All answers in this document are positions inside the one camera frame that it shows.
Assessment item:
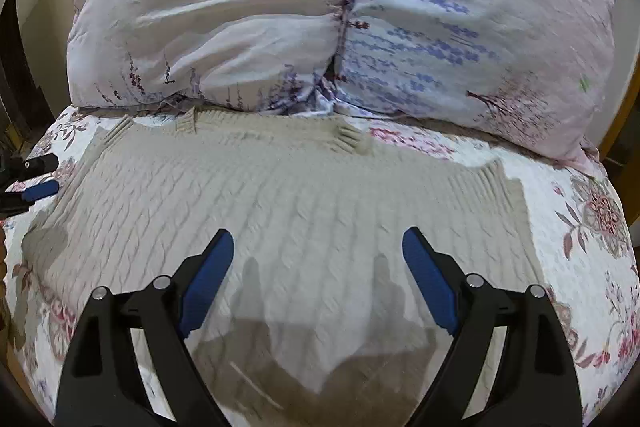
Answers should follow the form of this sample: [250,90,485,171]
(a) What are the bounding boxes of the beige knit sweater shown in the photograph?
[22,110,541,426]

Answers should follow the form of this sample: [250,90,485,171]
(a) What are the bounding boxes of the wooden headboard frame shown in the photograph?
[549,0,640,228]

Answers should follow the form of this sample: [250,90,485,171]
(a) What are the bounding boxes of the white floral bedspread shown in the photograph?
[1,107,639,425]

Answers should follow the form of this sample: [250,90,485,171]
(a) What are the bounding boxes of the pink floral pillow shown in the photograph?
[66,0,615,176]

